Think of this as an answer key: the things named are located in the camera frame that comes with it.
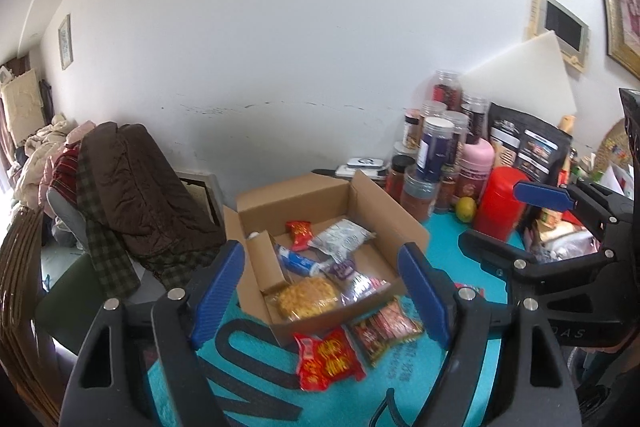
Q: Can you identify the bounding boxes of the white flat case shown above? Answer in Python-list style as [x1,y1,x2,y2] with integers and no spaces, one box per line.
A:
[336,156,390,180]

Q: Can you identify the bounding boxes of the woven straw trivet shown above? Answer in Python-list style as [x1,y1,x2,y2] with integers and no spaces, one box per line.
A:
[592,117,628,168]

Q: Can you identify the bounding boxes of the tall jar brown contents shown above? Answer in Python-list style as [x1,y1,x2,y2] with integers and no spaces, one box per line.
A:
[442,109,470,168]

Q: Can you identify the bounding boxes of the brown cardboard box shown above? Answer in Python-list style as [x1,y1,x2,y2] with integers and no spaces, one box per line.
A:
[222,170,432,349]

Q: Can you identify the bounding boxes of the blue white snack tube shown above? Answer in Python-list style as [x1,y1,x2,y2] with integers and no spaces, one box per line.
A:
[274,243,331,278]

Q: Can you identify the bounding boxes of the tall jar dark contents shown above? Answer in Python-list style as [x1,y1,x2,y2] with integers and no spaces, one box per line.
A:
[461,94,490,142]

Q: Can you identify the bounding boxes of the black cable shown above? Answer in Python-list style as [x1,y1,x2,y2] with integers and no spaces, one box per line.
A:
[370,389,402,427]

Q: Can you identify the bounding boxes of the dark red noodle packet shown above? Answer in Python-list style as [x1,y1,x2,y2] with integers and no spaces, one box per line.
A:
[348,296,426,368]

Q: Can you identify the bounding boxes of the dark blue tall jar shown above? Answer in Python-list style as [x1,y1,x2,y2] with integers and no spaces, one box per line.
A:
[415,117,457,185]

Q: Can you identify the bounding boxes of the silver white snack packet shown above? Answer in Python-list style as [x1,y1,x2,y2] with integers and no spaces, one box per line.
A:
[307,218,377,260]

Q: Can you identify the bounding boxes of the large red snack packet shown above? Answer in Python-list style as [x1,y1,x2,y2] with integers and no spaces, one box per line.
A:
[292,326,368,392]

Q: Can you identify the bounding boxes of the white framed panel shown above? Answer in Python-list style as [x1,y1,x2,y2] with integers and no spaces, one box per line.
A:
[175,172,226,228]

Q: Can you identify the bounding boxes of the small framed wall picture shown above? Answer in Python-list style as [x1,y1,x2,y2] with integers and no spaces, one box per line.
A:
[57,13,74,70]

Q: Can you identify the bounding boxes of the red canister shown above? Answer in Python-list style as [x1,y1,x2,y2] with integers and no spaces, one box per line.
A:
[472,167,531,243]

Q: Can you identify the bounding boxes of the red striped garment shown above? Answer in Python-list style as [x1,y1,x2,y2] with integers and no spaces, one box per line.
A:
[50,147,83,208]

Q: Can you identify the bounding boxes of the stack of flattened cardboard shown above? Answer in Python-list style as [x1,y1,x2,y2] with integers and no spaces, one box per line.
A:
[0,207,66,413]

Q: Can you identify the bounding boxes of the grey chair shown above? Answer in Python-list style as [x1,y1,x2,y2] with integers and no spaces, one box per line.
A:
[46,187,91,253]

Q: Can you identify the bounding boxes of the yellow red packet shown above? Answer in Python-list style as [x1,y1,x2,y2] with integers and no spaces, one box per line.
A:
[537,207,568,233]

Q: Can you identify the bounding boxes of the cream padded board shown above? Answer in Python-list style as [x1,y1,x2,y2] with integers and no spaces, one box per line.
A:
[0,69,43,142]

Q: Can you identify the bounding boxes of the teal printed table cover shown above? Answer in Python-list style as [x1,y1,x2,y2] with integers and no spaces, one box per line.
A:
[145,207,526,427]

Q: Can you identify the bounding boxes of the white foam board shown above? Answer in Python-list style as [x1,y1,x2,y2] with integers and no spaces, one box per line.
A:
[457,31,578,118]

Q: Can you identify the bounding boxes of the purple silver snack packet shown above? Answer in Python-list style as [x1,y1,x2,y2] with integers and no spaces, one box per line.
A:
[327,257,391,305]

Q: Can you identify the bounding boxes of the clear plastic bag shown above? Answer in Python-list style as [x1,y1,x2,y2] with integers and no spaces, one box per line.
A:
[530,227,598,263]

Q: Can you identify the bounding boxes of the brown spice bottle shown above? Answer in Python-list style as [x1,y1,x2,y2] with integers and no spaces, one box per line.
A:
[435,164,458,214]

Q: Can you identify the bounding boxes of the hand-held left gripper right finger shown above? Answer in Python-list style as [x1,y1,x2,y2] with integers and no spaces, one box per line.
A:
[397,242,576,427]

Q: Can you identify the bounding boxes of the yellow fried snack bag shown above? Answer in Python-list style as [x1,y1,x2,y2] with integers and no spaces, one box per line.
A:
[265,276,342,322]

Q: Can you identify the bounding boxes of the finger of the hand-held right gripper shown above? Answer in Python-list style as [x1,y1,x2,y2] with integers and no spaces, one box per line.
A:
[512,179,623,248]
[457,228,608,298]

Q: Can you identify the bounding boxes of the green lime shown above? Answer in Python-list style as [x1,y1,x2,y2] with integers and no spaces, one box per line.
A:
[455,197,477,223]

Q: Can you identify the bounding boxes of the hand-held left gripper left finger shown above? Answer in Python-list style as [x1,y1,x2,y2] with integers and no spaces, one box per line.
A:
[60,239,246,427]

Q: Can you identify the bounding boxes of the white paper card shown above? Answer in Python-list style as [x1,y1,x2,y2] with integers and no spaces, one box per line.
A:
[597,164,626,195]

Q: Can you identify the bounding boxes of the tall jar red contents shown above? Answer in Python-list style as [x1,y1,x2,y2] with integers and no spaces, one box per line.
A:
[429,69,463,108]

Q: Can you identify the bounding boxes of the dark green furniture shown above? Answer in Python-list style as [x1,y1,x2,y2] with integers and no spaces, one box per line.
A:
[35,252,166,358]

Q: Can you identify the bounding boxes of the pink bottle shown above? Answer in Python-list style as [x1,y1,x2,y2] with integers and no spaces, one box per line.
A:
[457,139,496,208]

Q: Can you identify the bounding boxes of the gold framed picture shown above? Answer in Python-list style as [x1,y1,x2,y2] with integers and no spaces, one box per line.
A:
[582,0,640,82]

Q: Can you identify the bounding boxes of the small red snack packet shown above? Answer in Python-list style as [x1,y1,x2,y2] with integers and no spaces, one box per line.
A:
[285,219,314,253]

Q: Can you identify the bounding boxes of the small red spice jar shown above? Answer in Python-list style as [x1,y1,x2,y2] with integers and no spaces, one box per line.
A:
[386,154,416,202]

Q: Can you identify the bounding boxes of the small jar of nuts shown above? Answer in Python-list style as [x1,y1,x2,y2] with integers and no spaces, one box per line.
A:
[402,108,423,150]

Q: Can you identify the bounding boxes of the black printed pouch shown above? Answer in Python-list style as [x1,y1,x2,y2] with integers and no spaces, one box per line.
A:
[487,103,573,185]

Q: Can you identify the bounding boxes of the pile of pale clothes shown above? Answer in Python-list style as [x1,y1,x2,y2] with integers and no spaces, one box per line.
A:
[12,113,98,208]

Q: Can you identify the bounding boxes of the short wide clear jar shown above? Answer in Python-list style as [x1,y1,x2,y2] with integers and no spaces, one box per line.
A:
[402,167,443,222]

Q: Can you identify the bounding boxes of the cream wall intercom panel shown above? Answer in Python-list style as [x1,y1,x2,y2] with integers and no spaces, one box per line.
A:
[525,0,591,75]

